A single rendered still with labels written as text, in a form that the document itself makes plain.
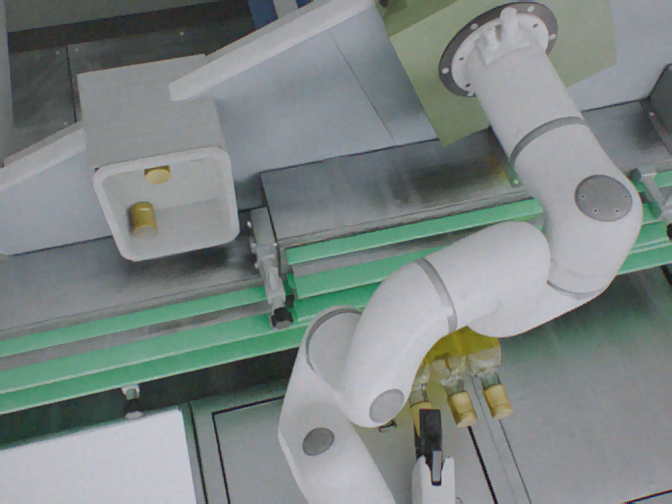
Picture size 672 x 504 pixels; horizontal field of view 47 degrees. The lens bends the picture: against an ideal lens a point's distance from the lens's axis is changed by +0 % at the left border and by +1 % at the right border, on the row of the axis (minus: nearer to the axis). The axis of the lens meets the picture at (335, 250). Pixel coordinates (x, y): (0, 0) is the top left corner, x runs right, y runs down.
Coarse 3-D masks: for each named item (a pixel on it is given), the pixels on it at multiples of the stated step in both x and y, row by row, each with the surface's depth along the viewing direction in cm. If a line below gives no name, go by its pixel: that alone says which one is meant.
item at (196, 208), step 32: (160, 160) 97; (192, 160) 98; (224, 160) 100; (96, 192) 99; (128, 192) 112; (160, 192) 114; (192, 192) 116; (224, 192) 108; (128, 224) 115; (160, 224) 116; (192, 224) 117; (224, 224) 116; (128, 256) 113
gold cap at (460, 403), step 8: (464, 392) 116; (448, 400) 117; (456, 400) 116; (464, 400) 115; (456, 408) 115; (464, 408) 115; (472, 408) 115; (456, 416) 115; (464, 416) 114; (472, 416) 114; (456, 424) 115; (464, 424) 115
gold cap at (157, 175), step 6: (150, 168) 102; (156, 168) 102; (162, 168) 102; (168, 168) 103; (144, 174) 103; (150, 174) 103; (156, 174) 103; (162, 174) 103; (168, 174) 104; (150, 180) 104; (156, 180) 104; (162, 180) 104
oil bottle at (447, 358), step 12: (444, 336) 119; (456, 336) 120; (432, 348) 118; (444, 348) 118; (456, 348) 118; (432, 360) 118; (444, 360) 117; (456, 360) 118; (432, 372) 119; (444, 372) 117; (456, 372) 117
